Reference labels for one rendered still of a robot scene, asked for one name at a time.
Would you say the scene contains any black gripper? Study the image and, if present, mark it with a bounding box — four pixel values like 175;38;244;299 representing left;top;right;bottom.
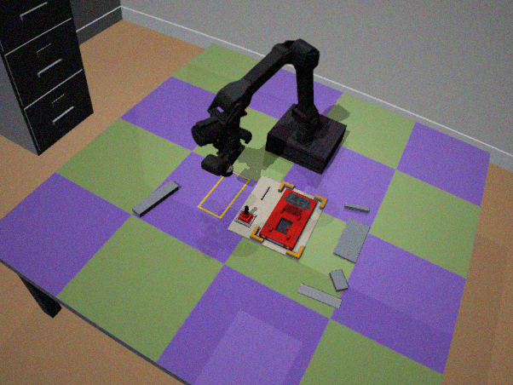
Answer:
201;127;252;176

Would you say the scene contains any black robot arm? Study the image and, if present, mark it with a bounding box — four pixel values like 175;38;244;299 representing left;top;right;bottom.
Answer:
192;38;324;147

